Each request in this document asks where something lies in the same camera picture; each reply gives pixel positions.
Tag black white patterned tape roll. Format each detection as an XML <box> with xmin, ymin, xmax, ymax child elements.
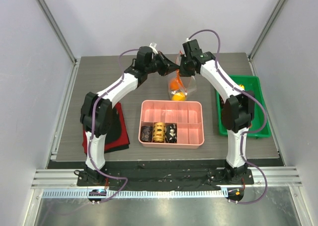
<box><xmin>165</xmin><ymin>124</ymin><xmax>177</xmax><ymax>144</ymax></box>

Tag purple fake grape bunch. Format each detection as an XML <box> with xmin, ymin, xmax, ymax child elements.
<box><xmin>219</xmin><ymin>96</ymin><xmax>225</xmax><ymax>110</ymax></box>

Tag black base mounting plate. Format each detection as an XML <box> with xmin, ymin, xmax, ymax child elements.
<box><xmin>74</xmin><ymin>168</ymin><xmax>254</xmax><ymax>191</ymax></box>

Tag dark patterned tape roll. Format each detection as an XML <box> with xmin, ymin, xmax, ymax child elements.
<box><xmin>140</xmin><ymin>125</ymin><xmax>153</xmax><ymax>143</ymax></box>

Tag pink divided organizer tray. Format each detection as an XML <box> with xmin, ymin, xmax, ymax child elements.
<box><xmin>138</xmin><ymin>100</ymin><xmax>205</xmax><ymax>149</ymax></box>

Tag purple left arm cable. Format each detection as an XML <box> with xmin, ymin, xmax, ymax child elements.
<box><xmin>88</xmin><ymin>48</ymin><xmax>139</xmax><ymax>203</ymax></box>

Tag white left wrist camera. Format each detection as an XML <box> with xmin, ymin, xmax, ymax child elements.
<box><xmin>149</xmin><ymin>42</ymin><xmax>159</xmax><ymax>54</ymax></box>

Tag orange fake orange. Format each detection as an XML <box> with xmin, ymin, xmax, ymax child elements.
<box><xmin>169</xmin><ymin>78</ymin><xmax>182</xmax><ymax>91</ymax></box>

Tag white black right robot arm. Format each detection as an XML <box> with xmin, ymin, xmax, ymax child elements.
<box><xmin>179</xmin><ymin>39</ymin><xmax>254</xmax><ymax>184</ymax></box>

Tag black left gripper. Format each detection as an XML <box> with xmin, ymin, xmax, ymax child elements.
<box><xmin>146</xmin><ymin>52</ymin><xmax>179</xmax><ymax>77</ymax></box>

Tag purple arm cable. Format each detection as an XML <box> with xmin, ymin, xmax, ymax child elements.
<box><xmin>186</xmin><ymin>29</ymin><xmax>269</xmax><ymax>205</ymax></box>
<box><xmin>88</xmin><ymin>48</ymin><xmax>139</xmax><ymax>203</ymax></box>

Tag red cloth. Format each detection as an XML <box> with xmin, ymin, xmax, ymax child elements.
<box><xmin>80</xmin><ymin>103</ymin><xmax>130</xmax><ymax>154</ymax></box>

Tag clear zip bag orange seal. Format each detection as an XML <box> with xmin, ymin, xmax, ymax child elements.
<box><xmin>166</xmin><ymin>53</ymin><xmax>198</xmax><ymax>101</ymax></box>

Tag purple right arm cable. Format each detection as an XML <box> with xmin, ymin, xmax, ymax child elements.
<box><xmin>186</xmin><ymin>29</ymin><xmax>269</xmax><ymax>205</ymax></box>

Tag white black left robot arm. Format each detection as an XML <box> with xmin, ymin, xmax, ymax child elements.
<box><xmin>80</xmin><ymin>46</ymin><xmax>180</xmax><ymax>186</ymax></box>

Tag gold patterned tape roll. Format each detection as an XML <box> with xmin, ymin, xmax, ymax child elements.
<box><xmin>153</xmin><ymin>122</ymin><xmax>165</xmax><ymax>143</ymax></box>

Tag green plastic bin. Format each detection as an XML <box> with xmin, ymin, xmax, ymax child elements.
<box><xmin>215</xmin><ymin>75</ymin><xmax>271</xmax><ymax>139</ymax></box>

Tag yellow orange fake fruit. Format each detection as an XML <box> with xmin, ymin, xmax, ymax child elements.
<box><xmin>171</xmin><ymin>92</ymin><xmax>186</xmax><ymax>101</ymax></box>

